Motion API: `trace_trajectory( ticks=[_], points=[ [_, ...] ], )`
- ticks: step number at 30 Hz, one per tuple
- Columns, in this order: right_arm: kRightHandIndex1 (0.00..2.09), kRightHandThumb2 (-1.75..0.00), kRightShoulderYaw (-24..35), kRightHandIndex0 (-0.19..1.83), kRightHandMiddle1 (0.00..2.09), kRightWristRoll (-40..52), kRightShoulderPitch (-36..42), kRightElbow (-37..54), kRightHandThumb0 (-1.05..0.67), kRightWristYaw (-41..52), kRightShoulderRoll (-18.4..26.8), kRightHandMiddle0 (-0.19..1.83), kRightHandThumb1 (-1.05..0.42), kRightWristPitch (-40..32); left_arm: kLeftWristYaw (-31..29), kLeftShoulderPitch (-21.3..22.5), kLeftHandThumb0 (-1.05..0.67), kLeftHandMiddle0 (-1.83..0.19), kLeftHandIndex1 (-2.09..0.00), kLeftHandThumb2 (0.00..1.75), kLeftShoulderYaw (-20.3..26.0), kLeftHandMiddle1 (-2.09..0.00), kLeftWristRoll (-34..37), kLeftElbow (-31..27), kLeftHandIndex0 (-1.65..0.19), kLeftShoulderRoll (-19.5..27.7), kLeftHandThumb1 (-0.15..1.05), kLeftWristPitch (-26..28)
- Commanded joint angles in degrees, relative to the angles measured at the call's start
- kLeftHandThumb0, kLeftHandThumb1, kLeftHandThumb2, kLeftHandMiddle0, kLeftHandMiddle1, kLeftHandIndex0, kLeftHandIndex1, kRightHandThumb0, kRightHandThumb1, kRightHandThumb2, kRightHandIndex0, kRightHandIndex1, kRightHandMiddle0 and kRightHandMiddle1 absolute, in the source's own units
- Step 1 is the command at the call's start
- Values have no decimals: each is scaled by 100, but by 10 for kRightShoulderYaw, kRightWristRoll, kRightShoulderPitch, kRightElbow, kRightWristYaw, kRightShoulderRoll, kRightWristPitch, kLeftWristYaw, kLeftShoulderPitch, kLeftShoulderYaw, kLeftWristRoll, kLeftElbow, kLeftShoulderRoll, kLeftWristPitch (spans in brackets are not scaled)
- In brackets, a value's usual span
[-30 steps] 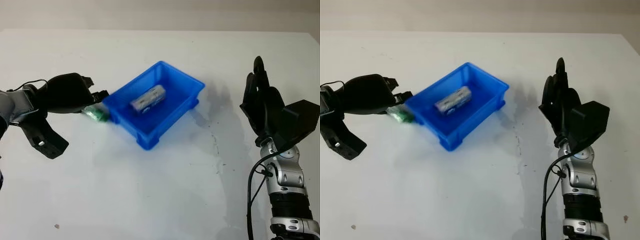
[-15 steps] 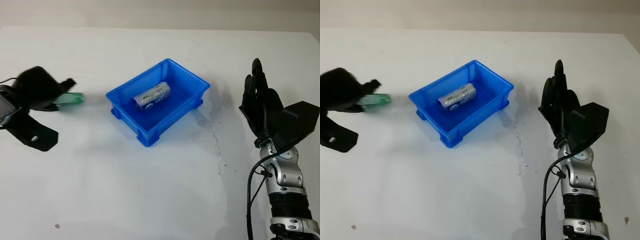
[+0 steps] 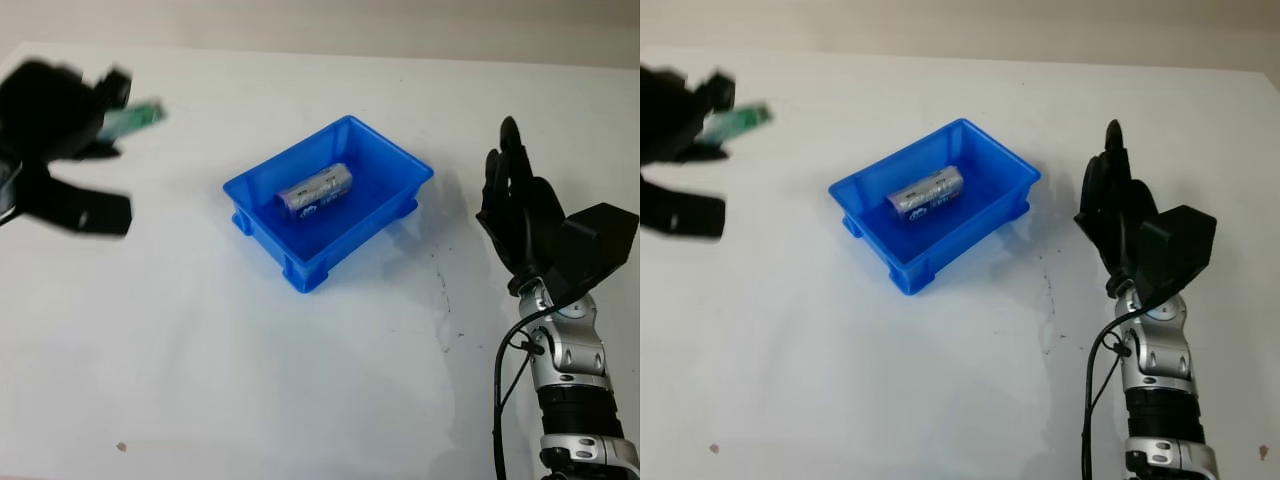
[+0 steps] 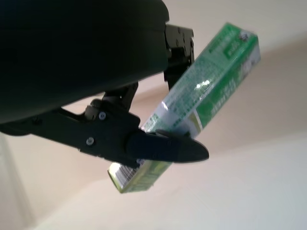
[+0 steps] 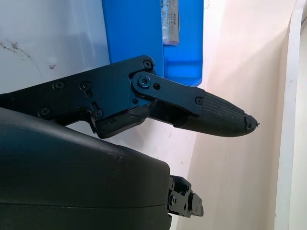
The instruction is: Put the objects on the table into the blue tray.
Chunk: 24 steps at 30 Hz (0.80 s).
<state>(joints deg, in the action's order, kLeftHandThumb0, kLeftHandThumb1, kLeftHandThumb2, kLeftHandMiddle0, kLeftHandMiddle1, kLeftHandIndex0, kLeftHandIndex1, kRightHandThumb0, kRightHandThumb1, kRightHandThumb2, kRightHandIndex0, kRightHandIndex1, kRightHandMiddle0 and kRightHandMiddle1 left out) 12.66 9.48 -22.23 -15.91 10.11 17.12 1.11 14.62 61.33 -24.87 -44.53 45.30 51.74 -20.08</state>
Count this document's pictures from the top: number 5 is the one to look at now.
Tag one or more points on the blue plastic tray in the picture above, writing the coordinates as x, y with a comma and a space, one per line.
132, 28

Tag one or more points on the toothpaste tube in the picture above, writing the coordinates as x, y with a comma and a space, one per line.
170, 21

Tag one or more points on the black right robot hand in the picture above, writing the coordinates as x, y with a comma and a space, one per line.
72, 172

